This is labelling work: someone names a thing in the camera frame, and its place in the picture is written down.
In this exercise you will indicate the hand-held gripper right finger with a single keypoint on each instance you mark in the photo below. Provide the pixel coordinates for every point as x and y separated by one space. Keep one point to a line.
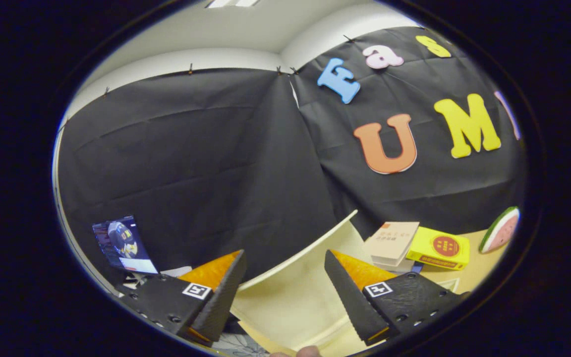
350 302

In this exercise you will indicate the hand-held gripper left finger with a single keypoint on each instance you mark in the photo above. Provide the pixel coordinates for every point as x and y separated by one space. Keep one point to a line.
221 302

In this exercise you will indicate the cream storage box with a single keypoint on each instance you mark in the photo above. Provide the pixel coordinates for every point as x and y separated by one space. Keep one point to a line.
295 297

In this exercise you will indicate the patterned paper sheet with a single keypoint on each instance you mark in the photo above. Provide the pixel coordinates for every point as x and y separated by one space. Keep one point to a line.
238 344

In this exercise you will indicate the white paper sheet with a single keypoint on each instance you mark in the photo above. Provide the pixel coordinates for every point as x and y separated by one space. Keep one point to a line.
176 271

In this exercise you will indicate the grey book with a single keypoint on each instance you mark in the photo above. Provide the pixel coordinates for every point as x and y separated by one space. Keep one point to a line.
392 264

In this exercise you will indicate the beige book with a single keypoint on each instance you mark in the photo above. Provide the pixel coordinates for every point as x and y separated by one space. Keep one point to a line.
392 240

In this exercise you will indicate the blue book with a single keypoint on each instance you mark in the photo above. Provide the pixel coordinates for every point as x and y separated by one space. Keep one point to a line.
417 267

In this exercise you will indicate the yellow book red label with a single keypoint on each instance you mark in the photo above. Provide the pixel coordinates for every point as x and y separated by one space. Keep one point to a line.
439 248

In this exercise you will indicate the black backdrop cloth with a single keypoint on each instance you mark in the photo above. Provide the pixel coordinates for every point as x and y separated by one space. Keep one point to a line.
191 163

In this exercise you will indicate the watermelon slice plush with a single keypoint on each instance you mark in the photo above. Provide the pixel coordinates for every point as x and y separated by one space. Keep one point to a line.
501 230

